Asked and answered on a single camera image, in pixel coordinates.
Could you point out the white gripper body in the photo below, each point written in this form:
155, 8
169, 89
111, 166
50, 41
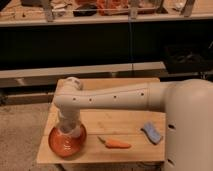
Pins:
69, 122

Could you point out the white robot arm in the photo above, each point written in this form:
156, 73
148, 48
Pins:
188, 106

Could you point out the wooden shelf with clutter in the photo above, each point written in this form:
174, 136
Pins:
15, 13

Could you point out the orange ceramic bowl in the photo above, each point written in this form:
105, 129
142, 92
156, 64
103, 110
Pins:
64, 145

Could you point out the orange toy carrot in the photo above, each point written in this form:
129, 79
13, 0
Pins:
111, 143

